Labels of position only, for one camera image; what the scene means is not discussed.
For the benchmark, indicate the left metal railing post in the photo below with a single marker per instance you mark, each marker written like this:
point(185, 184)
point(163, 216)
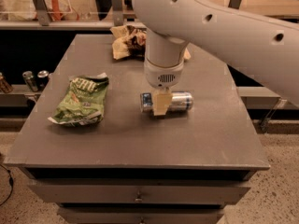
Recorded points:
point(42, 12)

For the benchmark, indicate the middle metal railing post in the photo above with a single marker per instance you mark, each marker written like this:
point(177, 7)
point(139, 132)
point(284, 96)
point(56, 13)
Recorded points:
point(117, 12)

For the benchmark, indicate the redbull can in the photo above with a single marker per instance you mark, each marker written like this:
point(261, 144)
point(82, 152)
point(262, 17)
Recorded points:
point(181, 101)

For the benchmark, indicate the white orange plastic bag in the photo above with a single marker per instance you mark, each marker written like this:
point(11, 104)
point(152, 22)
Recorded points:
point(25, 10)

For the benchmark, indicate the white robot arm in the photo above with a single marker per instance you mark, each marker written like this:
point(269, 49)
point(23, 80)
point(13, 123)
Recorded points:
point(260, 47)

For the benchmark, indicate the drawer with knob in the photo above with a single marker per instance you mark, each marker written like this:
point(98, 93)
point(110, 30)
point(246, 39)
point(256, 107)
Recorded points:
point(123, 215)
point(95, 191)

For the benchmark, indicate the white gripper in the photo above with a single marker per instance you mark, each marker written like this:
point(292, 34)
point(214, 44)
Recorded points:
point(163, 75)

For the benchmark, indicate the brown yellow chip bag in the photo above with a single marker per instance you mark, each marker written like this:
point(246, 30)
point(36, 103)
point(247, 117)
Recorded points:
point(129, 42)

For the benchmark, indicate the grey drawer cabinet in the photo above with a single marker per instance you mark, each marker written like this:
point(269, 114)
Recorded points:
point(214, 141)

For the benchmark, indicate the green chip bag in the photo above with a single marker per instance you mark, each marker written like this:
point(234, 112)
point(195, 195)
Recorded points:
point(84, 102)

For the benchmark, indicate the dark can on shelf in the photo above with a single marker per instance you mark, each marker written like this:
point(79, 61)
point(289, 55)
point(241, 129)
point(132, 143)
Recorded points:
point(43, 78)

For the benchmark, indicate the lower drawer with knob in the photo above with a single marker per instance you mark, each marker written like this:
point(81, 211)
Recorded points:
point(123, 215)

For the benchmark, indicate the upper drawer with knob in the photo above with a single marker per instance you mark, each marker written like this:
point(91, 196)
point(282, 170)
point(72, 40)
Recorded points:
point(95, 191)

